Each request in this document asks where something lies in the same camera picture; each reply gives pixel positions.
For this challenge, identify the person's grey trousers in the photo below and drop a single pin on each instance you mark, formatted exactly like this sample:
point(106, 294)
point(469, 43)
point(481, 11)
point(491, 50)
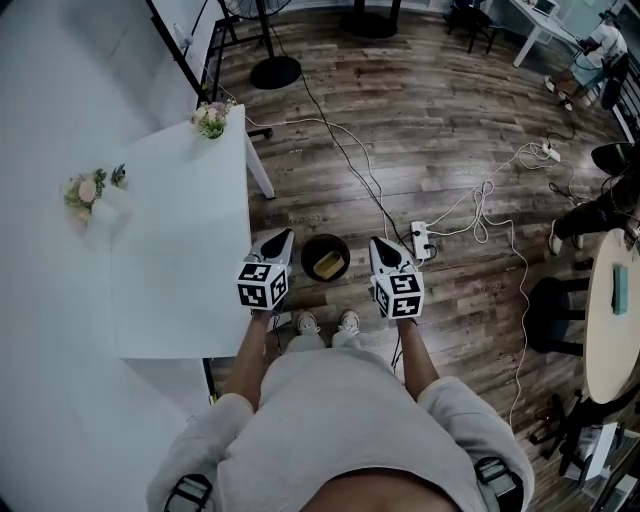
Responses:
point(305, 342)

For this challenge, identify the white desk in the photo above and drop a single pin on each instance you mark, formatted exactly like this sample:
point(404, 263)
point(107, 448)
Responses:
point(545, 22)

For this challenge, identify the black metal railing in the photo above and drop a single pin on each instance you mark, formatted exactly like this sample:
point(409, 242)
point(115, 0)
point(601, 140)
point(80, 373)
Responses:
point(622, 95)

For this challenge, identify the black mesh waste bin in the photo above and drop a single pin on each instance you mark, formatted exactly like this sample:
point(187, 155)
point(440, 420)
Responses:
point(310, 250)

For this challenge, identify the person's right forearm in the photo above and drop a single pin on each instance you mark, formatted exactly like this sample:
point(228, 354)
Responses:
point(420, 360)

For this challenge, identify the small white power strip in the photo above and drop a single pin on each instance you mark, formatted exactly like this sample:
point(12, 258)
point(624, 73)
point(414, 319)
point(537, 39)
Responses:
point(551, 151)

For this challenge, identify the black metal stand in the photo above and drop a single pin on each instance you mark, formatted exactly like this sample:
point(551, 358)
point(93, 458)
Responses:
point(172, 45)

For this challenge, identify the large white power strip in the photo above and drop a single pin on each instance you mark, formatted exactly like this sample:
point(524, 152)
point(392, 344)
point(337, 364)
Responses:
point(421, 240)

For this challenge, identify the person's left shoe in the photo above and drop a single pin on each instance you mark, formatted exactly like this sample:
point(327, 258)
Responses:
point(308, 322)

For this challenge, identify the yellow plastic tray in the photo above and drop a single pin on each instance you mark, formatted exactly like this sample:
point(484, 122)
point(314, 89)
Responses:
point(327, 265)

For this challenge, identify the person's right shoe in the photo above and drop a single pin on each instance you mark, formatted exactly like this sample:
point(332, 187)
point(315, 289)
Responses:
point(349, 321)

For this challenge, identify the teal book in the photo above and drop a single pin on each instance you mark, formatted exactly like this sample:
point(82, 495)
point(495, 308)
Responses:
point(621, 290)

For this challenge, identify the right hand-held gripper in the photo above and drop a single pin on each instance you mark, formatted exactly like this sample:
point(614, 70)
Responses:
point(400, 295)

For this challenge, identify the round beige table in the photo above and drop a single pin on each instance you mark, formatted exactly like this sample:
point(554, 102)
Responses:
point(612, 350)

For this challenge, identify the person's left forearm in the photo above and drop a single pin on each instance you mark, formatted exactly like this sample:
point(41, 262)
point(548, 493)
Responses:
point(247, 360)

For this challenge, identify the person's grey sweatshirt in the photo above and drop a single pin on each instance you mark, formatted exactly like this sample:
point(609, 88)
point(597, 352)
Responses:
point(340, 425)

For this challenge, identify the person's shoe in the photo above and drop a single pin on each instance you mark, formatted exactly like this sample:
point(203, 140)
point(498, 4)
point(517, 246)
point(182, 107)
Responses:
point(349, 321)
point(308, 322)

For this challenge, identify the black stool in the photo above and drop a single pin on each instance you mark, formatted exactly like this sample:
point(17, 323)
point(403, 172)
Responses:
point(555, 320)

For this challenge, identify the dark chair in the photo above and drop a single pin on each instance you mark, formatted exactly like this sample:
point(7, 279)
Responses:
point(475, 20)

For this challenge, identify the white rectangular table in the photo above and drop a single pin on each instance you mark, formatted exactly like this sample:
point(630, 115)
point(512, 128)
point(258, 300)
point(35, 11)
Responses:
point(185, 250)

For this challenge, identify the pink flower bouquet in vase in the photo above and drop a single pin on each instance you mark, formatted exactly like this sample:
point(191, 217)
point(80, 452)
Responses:
point(87, 192)

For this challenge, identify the white cardboard box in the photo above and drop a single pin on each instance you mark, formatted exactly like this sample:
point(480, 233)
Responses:
point(595, 450)

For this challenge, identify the black standing fan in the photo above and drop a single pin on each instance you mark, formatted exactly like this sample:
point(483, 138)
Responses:
point(275, 72)

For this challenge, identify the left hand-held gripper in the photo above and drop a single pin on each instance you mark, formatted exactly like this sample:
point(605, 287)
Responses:
point(262, 287)

